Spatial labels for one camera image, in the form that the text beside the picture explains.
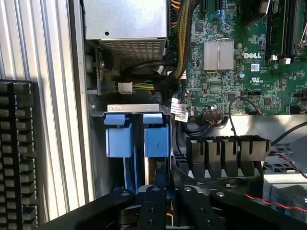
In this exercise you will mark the empty blue disk carrier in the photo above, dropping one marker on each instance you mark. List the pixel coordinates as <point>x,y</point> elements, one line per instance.
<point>118,141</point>

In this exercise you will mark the green motherboard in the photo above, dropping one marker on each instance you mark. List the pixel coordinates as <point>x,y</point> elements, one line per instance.
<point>275,79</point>

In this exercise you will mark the white label tag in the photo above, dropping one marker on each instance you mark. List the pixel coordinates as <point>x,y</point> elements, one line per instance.
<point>179,110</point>

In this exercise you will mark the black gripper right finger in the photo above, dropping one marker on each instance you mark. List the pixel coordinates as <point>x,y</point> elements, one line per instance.
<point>239,213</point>

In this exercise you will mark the grey metal drive cage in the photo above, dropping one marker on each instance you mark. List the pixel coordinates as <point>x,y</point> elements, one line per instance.
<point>283,184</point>

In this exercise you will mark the silver chipset heatsink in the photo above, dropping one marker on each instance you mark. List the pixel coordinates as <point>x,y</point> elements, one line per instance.
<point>218,55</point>

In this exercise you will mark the silver power supply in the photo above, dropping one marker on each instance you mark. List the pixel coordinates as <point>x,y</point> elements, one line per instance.
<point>124,19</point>

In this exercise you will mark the open black PC case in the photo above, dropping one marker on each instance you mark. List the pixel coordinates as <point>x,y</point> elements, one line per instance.
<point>79,95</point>

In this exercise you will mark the blue drive bay cage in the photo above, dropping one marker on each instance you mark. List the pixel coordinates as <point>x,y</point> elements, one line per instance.
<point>132,107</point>

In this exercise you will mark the black keyboard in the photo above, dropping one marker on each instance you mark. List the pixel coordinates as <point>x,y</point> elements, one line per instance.
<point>19,143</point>

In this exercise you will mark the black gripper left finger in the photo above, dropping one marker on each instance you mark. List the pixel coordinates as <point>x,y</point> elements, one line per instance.
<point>96,210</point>

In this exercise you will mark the CPU socket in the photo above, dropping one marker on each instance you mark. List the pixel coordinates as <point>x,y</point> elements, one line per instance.
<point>302,36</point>

